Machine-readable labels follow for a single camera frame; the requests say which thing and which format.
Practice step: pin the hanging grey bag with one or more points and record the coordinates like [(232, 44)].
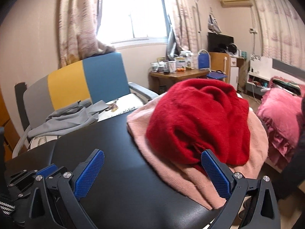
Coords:
[(214, 23)]

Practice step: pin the grey yellow blue armchair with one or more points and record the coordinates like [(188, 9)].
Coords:
[(104, 76)]

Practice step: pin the window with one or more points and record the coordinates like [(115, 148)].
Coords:
[(133, 12)]

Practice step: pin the grey garment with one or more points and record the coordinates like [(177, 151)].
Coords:
[(69, 119)]

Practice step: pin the black monitor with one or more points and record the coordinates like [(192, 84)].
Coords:
[(218, 41)]

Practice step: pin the silver foil sheet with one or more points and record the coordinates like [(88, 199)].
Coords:
[(171, 45)]

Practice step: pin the white curved pole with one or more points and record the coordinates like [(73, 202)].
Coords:
[(196, 16)]

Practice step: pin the pink knit sweater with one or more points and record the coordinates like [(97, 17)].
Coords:
[(166, 171)]

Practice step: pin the blue stool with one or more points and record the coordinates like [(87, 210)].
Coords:
[(216, 75)]

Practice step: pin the white low shelf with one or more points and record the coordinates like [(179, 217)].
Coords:
[(259, 64)]

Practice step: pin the starfish print curtain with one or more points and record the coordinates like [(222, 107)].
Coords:
[(76, 21)]

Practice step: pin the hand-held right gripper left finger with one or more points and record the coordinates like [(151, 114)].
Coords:
[(89, 174)]

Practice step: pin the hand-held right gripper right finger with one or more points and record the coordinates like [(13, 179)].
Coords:
[(214, 176)]

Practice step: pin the pink patterned curtain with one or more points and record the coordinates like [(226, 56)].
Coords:
[(276, 23), (183, 12)]

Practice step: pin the wall air conditioner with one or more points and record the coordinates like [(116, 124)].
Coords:
[(236, 1)]

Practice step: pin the pink ruffled bedding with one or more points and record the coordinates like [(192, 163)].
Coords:
[(281, 109)]

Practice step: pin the assorted desk clutter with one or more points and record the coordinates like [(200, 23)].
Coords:
[(171, 65)]

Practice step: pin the wooden desk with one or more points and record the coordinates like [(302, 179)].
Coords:
[(181, 75)]

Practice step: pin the blue folding chair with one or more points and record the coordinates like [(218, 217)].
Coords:
[(203, 60)]

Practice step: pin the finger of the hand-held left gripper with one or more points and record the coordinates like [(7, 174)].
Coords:
[(47, 169)]

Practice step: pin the orange wooden wardrobe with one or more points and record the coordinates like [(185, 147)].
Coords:
[(9, 133)]

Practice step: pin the wooden cabinet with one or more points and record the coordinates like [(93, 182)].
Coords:
[(218, 62)]

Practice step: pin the red knit sweater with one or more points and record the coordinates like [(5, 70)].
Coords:
[(190, 114)]

